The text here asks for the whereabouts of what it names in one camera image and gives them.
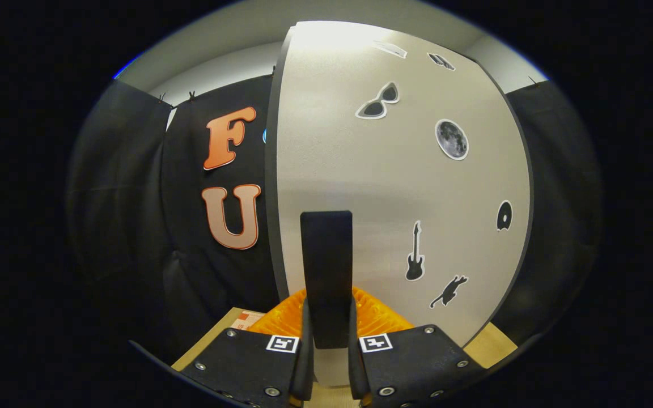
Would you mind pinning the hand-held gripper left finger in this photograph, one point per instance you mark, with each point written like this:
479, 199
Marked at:
307, 362

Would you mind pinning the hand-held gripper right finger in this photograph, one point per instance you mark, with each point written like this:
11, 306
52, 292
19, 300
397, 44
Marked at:
356, 362

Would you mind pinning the beige book with orange label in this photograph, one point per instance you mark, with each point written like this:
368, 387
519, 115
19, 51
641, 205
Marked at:
244, 320

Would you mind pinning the row of black cloth clips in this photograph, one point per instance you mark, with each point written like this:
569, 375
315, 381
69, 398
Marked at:
192, 96

